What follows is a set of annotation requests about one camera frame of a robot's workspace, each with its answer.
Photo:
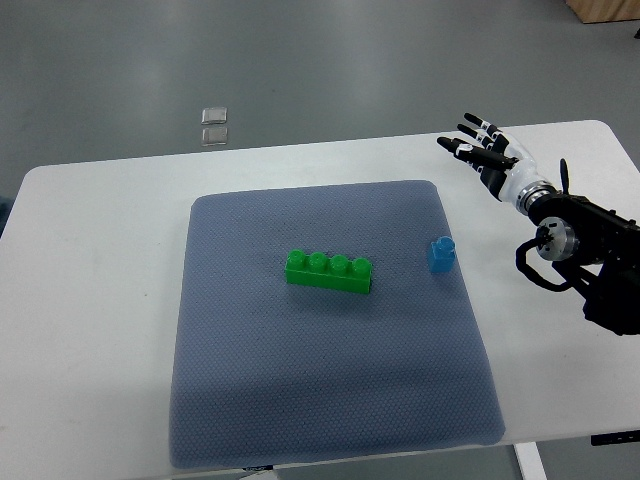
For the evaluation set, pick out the upper metal floor plate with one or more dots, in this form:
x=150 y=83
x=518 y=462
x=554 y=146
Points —
x=214 y=115

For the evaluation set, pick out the long green block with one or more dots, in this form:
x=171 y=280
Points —
x=336 y=272

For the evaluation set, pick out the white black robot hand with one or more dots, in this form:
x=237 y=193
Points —
x=505 y=167

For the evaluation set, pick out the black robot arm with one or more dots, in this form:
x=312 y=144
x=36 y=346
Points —
x=581 y=246

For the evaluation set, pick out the white table leg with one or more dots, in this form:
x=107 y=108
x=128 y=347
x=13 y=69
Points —
x=529 y=461

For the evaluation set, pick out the small blue block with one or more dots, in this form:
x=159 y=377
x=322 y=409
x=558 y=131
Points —
x=441 y=255

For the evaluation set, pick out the black table control panel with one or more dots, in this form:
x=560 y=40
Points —
x=616 y=438

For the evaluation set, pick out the wooden box corner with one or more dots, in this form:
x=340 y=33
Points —
x=604 y=11

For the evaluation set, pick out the blue-grey fabric mat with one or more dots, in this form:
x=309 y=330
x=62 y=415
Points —
x=269 y=373

